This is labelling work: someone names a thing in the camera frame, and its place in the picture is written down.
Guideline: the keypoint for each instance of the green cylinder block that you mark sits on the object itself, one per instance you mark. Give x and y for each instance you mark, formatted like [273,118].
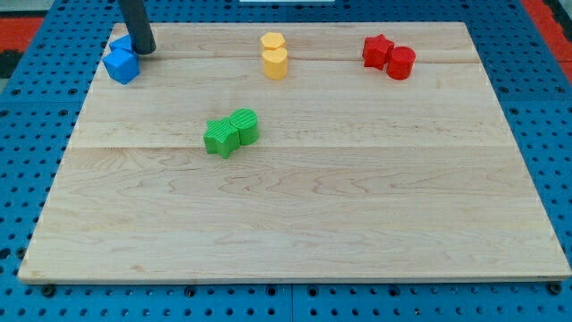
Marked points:
[245,121]

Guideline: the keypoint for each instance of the green star block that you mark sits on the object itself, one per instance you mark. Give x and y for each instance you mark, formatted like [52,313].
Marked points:
[221,137]

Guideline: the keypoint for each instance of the light wooden board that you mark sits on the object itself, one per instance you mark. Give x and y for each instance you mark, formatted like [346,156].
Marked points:
[355,177]

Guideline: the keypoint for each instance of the yellow heart block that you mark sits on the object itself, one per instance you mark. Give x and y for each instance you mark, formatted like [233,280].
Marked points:
[275,63]

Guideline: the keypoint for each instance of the yellow hexagon block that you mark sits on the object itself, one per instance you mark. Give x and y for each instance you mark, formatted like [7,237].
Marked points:
[272,41]

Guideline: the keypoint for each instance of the red star block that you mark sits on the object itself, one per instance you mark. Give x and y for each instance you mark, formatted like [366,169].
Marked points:
[376,51]

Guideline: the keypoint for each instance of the red cylinder block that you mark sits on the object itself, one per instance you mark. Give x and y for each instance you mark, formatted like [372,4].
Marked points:
[401,63]

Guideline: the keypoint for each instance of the blue cube block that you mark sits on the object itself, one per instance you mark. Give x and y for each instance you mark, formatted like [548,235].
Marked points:
[122,66]

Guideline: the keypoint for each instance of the blue block behind rod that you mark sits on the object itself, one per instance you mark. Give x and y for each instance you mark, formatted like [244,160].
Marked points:
[123,43]

